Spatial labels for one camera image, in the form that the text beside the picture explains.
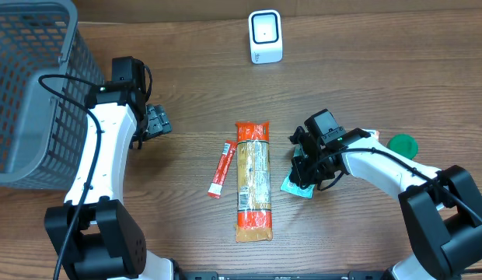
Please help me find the teal tissue packet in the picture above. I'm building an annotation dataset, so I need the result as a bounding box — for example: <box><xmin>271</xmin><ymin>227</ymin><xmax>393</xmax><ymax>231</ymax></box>
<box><xmin>280</xmin><ymin>145</ymin><xmax>316</xmax><ymax>200</ymax></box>

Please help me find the red snack packet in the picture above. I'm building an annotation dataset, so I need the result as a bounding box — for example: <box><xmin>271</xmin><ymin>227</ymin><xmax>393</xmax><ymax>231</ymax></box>
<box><xmin>208</xmin><ymin>140</ymin><xmax>237</xmax><ymax>199</ymax></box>

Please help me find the long spaghetti packet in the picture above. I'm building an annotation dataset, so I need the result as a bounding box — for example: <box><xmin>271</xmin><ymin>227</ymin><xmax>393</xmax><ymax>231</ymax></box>
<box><xmin>236</xmin><ymin>122</ymin><xmax>273</xmax><ymax>243</ymax></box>

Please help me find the green lidded jar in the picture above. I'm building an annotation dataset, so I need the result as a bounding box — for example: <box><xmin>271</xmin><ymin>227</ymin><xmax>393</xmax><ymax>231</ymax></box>
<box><xmin>386</xmin><ymin>134</ymin><xmax>418</xmax><ymax>159</ymax></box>

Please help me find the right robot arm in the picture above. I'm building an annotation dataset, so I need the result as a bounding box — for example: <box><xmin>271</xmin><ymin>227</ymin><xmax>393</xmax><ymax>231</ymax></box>
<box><xmin>288</xmin><ymin>110</ymin><xmax>482</xmax><ymax>279</ymax></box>

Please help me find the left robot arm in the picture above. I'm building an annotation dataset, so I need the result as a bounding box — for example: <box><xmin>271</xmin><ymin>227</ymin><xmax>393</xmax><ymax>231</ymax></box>
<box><xmin>44</xmin><ymin>56</ymin><xmax>183</xmax><ymax>280</ymax></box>

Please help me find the white barcode scanner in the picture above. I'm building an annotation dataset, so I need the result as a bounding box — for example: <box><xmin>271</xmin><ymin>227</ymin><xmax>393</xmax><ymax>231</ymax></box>
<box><xmin>248</xmin><ymin>9</ymin><xmax>283</xmax><ymax>65</ymax></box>

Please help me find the grey plastic shopping basket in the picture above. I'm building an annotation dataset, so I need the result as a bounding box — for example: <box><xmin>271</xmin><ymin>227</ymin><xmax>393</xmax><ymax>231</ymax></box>
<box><xmin>0</xmin><ymin>0</ymin><xmax>104</xmax><ymax>190</ymax></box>

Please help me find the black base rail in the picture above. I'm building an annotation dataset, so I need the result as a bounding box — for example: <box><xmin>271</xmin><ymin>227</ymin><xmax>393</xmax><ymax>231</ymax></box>
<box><xmin>174</xmin><ymin>271</ymin><xmax>387</xmax><ymax>280</ymax></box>

